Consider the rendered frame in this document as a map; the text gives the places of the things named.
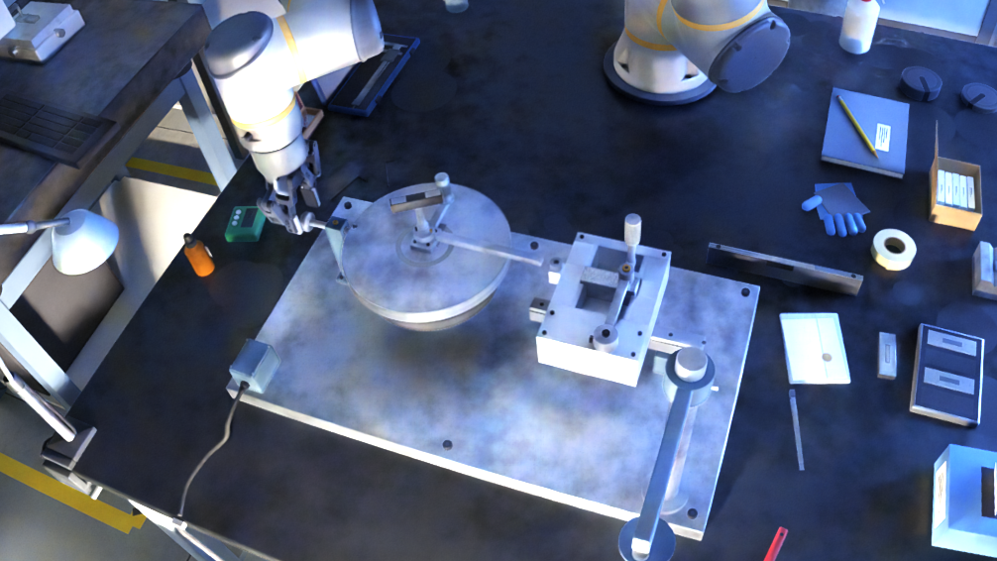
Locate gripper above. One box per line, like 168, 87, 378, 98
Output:
257, 142, 323, 236

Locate silver T-knob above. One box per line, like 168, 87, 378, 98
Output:
388, 171, 458, 252

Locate silver crank disc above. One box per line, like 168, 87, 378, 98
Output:
338, 181, 515, 333

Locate white carriage block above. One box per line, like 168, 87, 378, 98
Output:
534, 230, 674, 390

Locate grey hold-down lever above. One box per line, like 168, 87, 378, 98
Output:
591, 213, 645, 354

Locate small grey coupon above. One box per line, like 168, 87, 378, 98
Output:
876, 330, 900, 382

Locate grey coupon strip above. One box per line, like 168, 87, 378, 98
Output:
922, 366, 976, 396
926, 330, 979, 358

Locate green timer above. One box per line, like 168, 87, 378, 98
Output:
224, 204, 269, 244

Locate orange bottle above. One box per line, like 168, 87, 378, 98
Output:
182, 232, 217, 279

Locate grey junction box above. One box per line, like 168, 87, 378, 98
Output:
227, 338, 282, 395

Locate blue tool tray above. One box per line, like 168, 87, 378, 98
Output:
325, 33, 423, 120

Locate white desk lamp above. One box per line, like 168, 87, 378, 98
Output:
0, 207, 121, 278

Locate silver connecting rod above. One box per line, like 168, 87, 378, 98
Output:
434, 233, 546, 271

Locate grey side table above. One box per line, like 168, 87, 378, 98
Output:
0, 0, 245, 437

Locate dark keyboard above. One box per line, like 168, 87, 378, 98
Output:
0, 92, 119, 169

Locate grey device box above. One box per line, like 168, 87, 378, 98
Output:
0, 0, 87, 64

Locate white flat tray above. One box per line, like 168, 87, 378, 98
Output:
779, 311, 852, 387

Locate blue glove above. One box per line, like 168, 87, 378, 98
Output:
801, 181, 872, 238

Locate thin steel ruler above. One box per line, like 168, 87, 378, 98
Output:
788, 388, 807, 473

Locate blue notebook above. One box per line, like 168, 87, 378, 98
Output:
821, 86, 912, 179

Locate yellow pencil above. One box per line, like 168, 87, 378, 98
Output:
836, 94, 881, 161

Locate white tape roll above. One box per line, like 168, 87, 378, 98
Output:
870, 227, 919, 273

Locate white plastic bottle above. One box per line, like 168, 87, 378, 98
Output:
837, 0, 882, 56

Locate dark round weight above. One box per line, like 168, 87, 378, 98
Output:
898, 64, 944, 103
958, 80, 997, 114

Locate cardboard box of white pieces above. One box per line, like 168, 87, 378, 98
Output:
928, 119, 985, 233

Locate dark tray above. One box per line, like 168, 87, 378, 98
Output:
909, 322, 987, 428

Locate grey block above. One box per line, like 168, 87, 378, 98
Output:
971, 240, 997, 302

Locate light blue box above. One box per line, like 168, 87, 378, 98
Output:
931, 443, 997, 559

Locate silver machine base plate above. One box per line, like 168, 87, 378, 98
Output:
232, 196, 761, 543

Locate grey cable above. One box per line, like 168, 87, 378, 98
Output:
176, 380, 252, 521

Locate dark rail bar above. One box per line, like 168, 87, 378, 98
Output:
706, 241, 865, 297

